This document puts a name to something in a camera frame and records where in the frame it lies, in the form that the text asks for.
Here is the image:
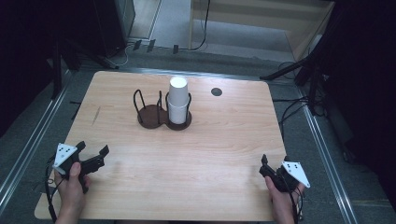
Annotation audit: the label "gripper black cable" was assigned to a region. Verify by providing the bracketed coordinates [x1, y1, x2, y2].
[287, 176, 304, 224]
[44, 154, 60, 224]

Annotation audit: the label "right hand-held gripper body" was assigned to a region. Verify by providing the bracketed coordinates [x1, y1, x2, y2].
[259, 161, 312, 193]

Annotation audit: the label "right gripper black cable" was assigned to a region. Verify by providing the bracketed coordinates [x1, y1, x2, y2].
[287, 176, 304, 224]

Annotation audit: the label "person's right hand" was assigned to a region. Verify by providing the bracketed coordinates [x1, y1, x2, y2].
[264, 175, 306, 218]

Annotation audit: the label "dark curtain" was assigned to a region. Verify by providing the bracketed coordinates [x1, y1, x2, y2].
[0, 0, 94, 134]

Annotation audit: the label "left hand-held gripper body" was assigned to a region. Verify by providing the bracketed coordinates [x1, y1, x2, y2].
[52, 142, 106, 195]

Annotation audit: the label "black metal stand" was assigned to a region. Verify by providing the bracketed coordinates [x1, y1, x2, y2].
[46, 31, 82, 101]

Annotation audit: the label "stack of white paper cups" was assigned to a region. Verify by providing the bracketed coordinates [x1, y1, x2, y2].
[166, 76, 191, 125]

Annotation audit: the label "black hanging cable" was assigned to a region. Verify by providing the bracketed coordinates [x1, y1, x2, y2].
[186, 0, 212, 52]

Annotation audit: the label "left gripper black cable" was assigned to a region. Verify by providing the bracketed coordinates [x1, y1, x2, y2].
[44, 154, 60, 224]

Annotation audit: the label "black tripod stand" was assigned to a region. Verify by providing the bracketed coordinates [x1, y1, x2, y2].
[260, 46, 331, 116]

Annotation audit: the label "black floor cables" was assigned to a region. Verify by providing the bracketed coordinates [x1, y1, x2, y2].
[272, 95, 312, 141]

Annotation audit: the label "metal floor rail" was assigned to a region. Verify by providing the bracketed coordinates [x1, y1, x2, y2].
[295, 87, 359, 224]
[0, 69, 74, 206]

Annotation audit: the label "light wooden frame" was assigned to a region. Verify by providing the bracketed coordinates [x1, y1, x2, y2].
[189, 0, 335, 62]

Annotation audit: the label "white floor cable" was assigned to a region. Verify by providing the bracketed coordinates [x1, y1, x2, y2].
[116, 43, 135, 69]

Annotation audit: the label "dark cabinet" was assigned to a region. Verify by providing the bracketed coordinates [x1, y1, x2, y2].
[92, 0, 136, 59]

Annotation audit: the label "person's left hand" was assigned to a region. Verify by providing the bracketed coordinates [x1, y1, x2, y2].
[54, 161, 92, 219]

